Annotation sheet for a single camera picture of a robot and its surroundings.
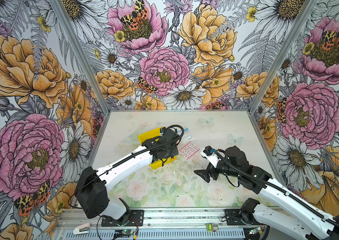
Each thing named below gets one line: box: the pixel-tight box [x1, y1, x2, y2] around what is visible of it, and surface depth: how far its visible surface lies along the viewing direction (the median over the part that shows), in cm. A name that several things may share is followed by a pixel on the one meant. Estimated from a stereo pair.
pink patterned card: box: [178, 141, 201, 160], surface depth 101 cm
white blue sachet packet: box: [175, 126, 196, 142], surface depth 107 cm
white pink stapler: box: [73, 222, 91, 235], surface depth 71 cm
